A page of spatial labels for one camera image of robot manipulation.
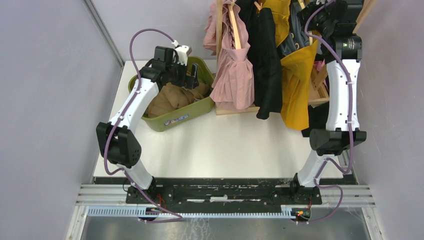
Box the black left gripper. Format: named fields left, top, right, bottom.
left=166, top=58, right=199, bottom=90

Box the tan brown skirt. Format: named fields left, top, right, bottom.
left=145, top=83, right=210, bottom=118

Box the yellow skirt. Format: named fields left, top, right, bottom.
left=263, top=0, right=318, bottom=131

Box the cream hanger of yellow skirt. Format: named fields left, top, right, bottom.
left=295, top=0, right=314, bottom=46

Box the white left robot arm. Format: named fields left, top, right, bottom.
left=96, top=45, right=199, bottom=204

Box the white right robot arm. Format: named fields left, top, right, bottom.
left=288, top=0, right=367, bottom=204

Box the pink pleated skirt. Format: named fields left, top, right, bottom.
left=202, top=0, right=255, bottom=110

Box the black skirt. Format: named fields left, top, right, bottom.
left=235, top=0, right=283, bottom=120

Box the olive green plastic basket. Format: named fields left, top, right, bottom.
left=141, top=56, right=215, bottom=132

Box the small pink cloth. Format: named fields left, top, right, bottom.
left=313, top=60, right=326, bottom=74

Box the black cloth on table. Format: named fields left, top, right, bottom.
left=301, top=102, right=330, bottom=138

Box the aluminium corner profile left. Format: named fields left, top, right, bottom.
left=82, top=0, right=125, bottom=68

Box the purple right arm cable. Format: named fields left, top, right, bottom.
left=298, top=0, right=356, bottom=225

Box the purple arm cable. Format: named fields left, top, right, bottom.
left=298, top=0, right=356, bottom=225
left=103, top=28, right=184, bottom=224

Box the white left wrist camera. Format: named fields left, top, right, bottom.
left=172, top=40, right=192, bottom=66

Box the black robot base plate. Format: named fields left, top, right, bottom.
left=92, top=177, right=359, bottom=214

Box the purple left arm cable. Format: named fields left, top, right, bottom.
left=103, top=28, right=184, bottom=224

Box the grey slotted cable duct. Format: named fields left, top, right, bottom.
left=86, top=206, right=294, bottom=220

